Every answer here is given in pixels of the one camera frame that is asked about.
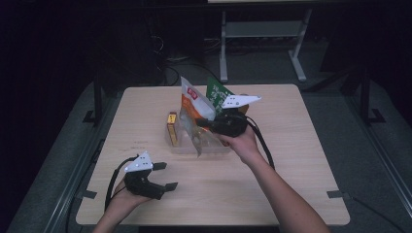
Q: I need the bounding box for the grey metal rail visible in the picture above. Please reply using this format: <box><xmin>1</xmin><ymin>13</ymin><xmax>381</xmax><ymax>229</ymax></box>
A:
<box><xmin>43</xmin><ymin>92</ymin><xmax>126</xmax><ymax>233</ymax></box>
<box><xmin>342</xmin><ymin>92</ymin><xmax>412</xmax><ymax>209</ymax></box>

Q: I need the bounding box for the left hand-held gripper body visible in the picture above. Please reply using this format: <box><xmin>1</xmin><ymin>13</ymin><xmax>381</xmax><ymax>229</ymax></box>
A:
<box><xmin>123</xmin><ymin>150</ymin><xmax>166</xmax><ymax>201</ymax></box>

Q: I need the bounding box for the black tape strip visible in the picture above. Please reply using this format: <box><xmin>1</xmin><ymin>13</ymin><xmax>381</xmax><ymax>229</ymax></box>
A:
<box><xmin>326</xmin><ymin>189</ymin><xmax>353</xmax><ymax>200</ymax></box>
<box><xmin>77</xmin><ymin>189</ymin><xmax>98</xmax><ymax>200</ymax></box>

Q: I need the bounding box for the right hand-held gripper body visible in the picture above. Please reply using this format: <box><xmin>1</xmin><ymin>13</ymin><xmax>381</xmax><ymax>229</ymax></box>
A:
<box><xmin>208</xmin><ymin>93</ymin><xmax>262</xmax><ymax>138</ymax></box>

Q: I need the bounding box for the person's right hand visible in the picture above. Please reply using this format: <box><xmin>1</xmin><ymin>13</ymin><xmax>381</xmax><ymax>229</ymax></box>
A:
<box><xmin>215</xmin><ymin>123</ymin><xmax>265</xmax><ymax>167</ymax></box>

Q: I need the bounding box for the white metal desk frame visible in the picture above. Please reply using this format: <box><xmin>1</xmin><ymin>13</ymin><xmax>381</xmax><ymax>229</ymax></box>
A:
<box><xmin>219</xmin><ymin>8</ymin><xmax>314</xmax><ymax>83</ymax></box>

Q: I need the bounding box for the left hand-held gripper cable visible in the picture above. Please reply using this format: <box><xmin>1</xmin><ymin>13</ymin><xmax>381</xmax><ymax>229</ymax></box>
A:
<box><xmin>103</xmin><ymin>154</ymin><xmax>141</xmax><ymax>212</ymax></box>

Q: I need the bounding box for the black cable loop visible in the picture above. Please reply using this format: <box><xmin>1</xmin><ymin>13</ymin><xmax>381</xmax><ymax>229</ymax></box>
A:
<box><xmin>154</xmin><ymin>34</ymin><xmax>225</xmax><ymax>87</ymax></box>

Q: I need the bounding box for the black metal stand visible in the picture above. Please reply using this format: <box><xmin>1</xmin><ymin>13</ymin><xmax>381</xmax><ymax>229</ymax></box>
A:
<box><xmin>82</xmin><ymin>76</ymin><xmax>105</xmax><ymax>127</ymax></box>
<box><xmin>357</xmin><ymin>67</ymin><xmax>387</xmax><ymax>126</ymax></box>

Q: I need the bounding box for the clear orange-banded snack packet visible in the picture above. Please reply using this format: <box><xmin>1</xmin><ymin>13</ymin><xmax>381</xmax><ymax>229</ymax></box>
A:
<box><xmin>178</xmin><ymin>76</ymin><xmax>218</xmax><ymax>158</ymax></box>

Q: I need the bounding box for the right hand-held gripper cable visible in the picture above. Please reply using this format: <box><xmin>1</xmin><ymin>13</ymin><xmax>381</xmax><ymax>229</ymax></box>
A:
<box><xmin>245</xmin><ymin>115</ymin><xmax>277</xmax><ymax>171</ymax></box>

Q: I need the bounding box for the hand-held gripper cable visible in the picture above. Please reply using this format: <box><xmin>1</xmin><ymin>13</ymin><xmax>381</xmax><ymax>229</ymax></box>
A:
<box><xmin>245</xmin><ymin>115</ymin><xmax>277</xmax><ymax>171</ymax></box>
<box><xmin>103</xmin><ymin>154</ymin><xmax>141</xmax><ymax>212</ymax></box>

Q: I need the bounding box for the person's left hand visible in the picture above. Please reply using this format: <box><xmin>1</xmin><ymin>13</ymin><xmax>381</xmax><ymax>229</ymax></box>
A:
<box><xmin>108</xmin><ymin>179</ymin><xmax>154</xmax><ymax>212</ymax></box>

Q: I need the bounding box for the green and gold snack packet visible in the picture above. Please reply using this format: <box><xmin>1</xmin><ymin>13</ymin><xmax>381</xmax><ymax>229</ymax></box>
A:
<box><xmin>205</xmin><ymin>76</ymin><xmax>251</xmax><ymax>116</ymax></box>

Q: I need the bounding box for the thin black cable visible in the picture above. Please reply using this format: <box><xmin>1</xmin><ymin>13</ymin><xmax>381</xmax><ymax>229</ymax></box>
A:
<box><xmin>351</xmin><ymin>195</ymin><xmax>406</xmax><ymax>233</ymax></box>

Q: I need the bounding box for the clear plastic container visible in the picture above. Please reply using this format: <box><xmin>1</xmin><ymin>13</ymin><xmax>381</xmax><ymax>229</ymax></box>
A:
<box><xmin>163</xmin><ymin>111</ymin><xmax>233</xmax><ymax>155</ymax></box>

